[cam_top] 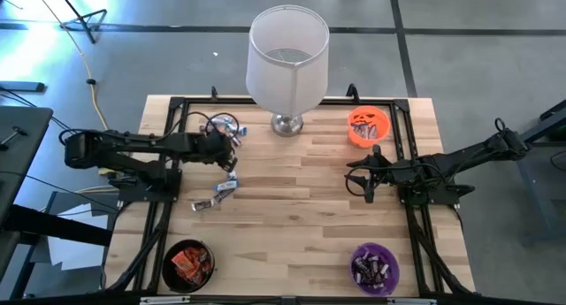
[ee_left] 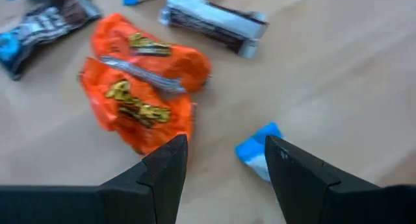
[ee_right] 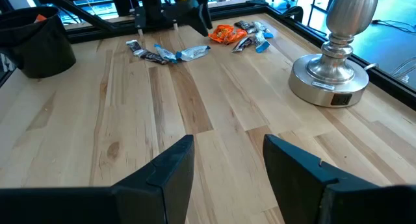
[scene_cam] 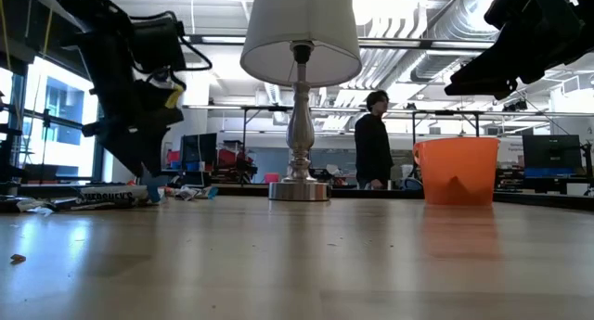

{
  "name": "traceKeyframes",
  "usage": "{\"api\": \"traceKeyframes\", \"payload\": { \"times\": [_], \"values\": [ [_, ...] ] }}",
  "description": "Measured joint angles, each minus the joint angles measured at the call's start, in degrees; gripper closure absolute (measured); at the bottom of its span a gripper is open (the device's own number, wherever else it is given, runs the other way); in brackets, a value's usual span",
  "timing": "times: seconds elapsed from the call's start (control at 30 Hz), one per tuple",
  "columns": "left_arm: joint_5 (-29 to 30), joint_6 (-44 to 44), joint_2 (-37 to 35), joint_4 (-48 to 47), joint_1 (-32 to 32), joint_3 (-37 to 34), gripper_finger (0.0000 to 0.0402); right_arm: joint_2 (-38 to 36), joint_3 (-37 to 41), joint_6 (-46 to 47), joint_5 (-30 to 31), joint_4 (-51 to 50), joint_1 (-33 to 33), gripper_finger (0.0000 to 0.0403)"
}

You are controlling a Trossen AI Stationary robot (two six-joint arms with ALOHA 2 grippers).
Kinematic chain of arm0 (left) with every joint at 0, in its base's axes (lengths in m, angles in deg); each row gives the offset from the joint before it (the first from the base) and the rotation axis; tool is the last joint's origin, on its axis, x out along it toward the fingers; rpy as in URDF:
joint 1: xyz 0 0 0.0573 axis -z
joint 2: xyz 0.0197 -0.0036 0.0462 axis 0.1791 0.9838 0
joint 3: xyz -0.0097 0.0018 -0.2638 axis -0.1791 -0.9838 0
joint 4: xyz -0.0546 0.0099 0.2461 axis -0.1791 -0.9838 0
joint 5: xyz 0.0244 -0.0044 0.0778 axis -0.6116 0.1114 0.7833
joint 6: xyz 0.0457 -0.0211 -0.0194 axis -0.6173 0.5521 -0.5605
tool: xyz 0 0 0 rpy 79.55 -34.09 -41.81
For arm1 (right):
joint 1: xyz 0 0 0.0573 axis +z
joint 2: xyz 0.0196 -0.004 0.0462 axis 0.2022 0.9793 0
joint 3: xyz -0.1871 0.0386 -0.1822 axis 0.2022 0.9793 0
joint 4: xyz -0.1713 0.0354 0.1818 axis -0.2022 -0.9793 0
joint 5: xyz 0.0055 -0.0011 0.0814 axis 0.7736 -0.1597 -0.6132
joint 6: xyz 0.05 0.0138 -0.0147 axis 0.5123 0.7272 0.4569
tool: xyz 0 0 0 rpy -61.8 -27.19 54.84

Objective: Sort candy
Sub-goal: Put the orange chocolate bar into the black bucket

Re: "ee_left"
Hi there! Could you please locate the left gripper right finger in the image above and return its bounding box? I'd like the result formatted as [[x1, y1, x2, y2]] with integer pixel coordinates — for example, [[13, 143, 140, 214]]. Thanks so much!
[[265, 135, 416, 224]]

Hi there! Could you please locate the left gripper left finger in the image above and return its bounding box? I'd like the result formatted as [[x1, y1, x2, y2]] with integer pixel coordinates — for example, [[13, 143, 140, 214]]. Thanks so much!
[[0, 134, 189, 224]]

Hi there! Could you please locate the orange Reese's candy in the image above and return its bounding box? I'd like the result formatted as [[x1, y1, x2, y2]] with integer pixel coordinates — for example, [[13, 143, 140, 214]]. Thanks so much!
[[77, 56, 196, 156], [90, 12, 213, 93]]

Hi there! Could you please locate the dark brown Hershey's candy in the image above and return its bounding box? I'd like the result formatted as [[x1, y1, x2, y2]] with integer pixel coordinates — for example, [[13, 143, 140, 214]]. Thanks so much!
[[158, 0, 269, 60], [0, 0, 102, 81]]

